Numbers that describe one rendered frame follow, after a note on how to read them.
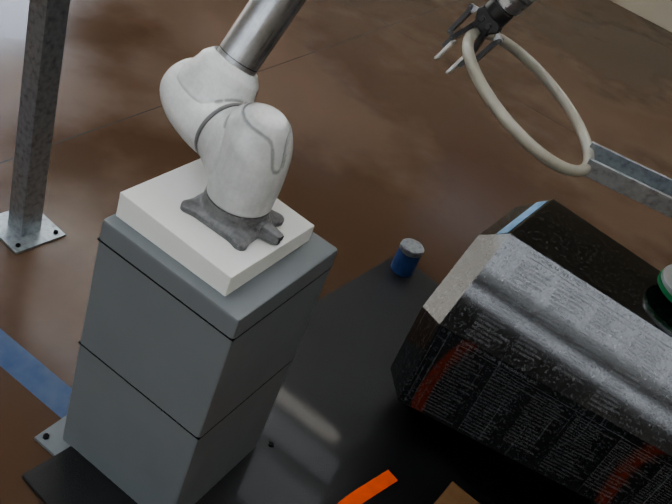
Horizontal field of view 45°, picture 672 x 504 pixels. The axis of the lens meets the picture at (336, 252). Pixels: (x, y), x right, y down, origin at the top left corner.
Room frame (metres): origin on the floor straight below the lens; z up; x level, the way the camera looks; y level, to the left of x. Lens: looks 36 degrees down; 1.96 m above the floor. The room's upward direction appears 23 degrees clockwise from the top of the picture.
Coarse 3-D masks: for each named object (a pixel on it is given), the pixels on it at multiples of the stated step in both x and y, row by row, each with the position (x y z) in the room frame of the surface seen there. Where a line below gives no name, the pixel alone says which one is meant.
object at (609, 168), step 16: (592, 144) 2.11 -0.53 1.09; (592, 160) 2.00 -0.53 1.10; (608, 160) 2.10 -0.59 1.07; (624, 160) 2.10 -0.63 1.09; (592, 176) 2.00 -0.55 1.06; (608, 176) 1.99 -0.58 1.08; (624, 176) 1.99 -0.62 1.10; (640, 176) 2.09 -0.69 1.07; (656, 176) 2.09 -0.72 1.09; (624, 192) 1.99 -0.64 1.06; (640, 192) 1.98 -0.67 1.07; (656, 192) 1.98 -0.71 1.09; (656, 208) 1.98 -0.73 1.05
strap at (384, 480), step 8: (384, 472) 1.70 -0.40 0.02; (376, 480) 1.66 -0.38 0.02; (384, 480) 1.67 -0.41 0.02; (392, 480) 1.68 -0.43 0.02; (360, 488) 1.61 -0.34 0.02; (368, 488) 1.62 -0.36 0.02; (376, 488) 1.63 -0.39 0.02; (384, 488) 1.64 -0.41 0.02; (352, 496) 1.57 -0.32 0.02; (360, 496) 1.58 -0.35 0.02; (368, 496) 1.59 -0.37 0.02
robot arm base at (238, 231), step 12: (204, 192) 1.47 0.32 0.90; (192, 204) 1.45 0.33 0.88; (204, 204) 1.45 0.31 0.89; (204, 216) 1.43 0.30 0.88; (216, 216) 1.42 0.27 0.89; (228, 216) 1.42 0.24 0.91; (264, 216) 1.47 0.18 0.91; (276, 216) 1.54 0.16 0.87; (216, 228) 1.41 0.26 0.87; (228, 228) 1.42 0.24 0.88; (240, 228) 1.43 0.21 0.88; (252, 228) 1.45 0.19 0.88; (264, 228) 1.46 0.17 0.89; (276, 228) 1.48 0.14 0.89; (228, 240) 1.40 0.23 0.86; (240, 240) 1.40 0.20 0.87; (252, 240) 1.43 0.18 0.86; (276, 240) 1.45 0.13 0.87
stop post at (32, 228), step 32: (32, 0) 2.09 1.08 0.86; (64, 0) 2.11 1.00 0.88; (32, 32) 2.08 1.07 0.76; (64, 32) 2.12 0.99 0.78; (32, 64) 2.07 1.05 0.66; (32, 96) 2.07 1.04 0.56; (32, 128) 2.06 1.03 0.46; (32, 160) 2.07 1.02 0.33; (32, 192) 2.08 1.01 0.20; (0, 224) 2.08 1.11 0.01; (32, 224) 2.10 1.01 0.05
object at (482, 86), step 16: (464, 48) 2.01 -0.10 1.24; (512, 48) 2.27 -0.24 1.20; (528, 64) 2.29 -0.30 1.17; (480, 80) 1.91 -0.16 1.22; (544, 80) 2.29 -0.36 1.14; (560, 96) 2.27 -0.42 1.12; (496, 112) 1.85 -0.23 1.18; (576, 112) 2.24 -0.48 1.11; (512, 128) 1.84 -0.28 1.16; (576, 128) 2.19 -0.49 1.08; (528, 144) 1.83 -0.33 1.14; (544, 160) 1.85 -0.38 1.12; (560, 160) 1.88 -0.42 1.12; (576, 176) 1.93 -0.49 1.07
